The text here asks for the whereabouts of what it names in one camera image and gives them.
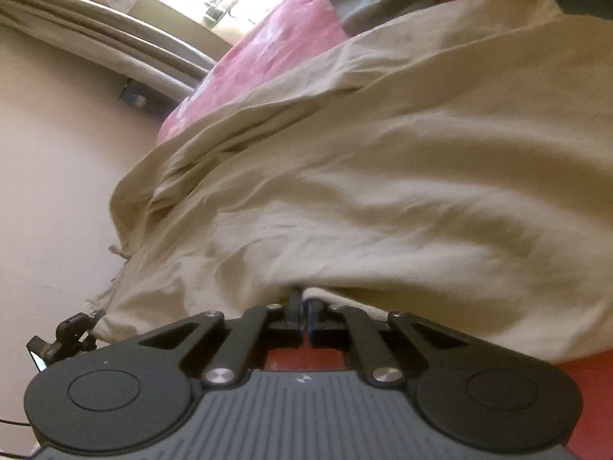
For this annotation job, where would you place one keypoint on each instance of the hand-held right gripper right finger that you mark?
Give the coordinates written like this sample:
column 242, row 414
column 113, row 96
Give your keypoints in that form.
column 316, row 323

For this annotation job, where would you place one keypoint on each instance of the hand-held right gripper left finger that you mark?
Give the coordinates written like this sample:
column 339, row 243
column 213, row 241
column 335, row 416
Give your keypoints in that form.
column 293, row 318

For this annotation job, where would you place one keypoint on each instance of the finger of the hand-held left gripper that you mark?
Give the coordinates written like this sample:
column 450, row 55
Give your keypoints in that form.
column 88, row 328

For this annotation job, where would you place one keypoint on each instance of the beige cloth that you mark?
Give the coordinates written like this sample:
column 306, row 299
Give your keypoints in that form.
column 383, row 177

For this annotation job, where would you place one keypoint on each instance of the dark box with blue label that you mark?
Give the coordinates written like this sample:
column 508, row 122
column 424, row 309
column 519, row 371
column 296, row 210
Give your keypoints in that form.
column 136, row 98

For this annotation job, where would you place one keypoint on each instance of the pink floral blanket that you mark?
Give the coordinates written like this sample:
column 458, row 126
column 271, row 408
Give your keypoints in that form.
column 287, row 33

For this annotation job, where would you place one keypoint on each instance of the beige curtain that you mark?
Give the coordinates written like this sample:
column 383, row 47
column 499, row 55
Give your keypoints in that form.
column 96, row 43

